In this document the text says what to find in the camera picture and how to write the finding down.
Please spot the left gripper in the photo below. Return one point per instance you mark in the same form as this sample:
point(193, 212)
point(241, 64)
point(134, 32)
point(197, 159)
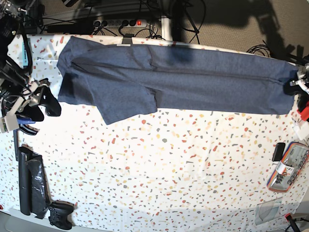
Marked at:
point(301, 81)

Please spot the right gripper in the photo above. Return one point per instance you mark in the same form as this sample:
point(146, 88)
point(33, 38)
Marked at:
point(27, 105)

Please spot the blue T-shirt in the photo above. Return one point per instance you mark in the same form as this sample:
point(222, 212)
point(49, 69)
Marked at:
point(124, 81)

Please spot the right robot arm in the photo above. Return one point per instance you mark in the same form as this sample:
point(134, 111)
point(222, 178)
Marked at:
point(16, 62)

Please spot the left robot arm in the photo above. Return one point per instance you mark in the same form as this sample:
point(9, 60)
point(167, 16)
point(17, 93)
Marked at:
point(304, 64)

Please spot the red black clamp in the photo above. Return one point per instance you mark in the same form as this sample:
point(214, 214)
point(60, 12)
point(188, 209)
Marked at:
point(303, 107)

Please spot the blue black bar clamp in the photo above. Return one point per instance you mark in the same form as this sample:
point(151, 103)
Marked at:
point(24, 127)

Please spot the white plastic part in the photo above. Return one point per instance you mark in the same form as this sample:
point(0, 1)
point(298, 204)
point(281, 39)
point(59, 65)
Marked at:
point(301, 129)

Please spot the small black box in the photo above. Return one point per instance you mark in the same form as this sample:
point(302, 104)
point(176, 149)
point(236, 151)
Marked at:
point(278, 153)

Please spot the orange blue tool case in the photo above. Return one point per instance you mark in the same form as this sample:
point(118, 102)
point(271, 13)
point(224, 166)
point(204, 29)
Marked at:
point(289, 167)

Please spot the black plastic bag roll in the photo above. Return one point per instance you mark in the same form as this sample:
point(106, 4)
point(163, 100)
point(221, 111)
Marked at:
point(33, 194)

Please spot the black game controller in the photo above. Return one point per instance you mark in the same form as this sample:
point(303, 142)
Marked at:
point(59, 213)

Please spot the clear plastic sheet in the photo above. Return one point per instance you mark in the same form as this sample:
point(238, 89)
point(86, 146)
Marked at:
point(267, 211)

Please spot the terrazzo pattern table cloth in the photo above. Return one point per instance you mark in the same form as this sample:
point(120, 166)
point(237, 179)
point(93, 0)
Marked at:
point(169, 171)

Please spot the white power strip red switch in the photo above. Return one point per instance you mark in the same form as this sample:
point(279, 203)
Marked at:
point(140, 23)

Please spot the black table clamp bracket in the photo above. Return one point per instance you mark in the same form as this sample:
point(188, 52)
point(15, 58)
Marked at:
point(127, 39)

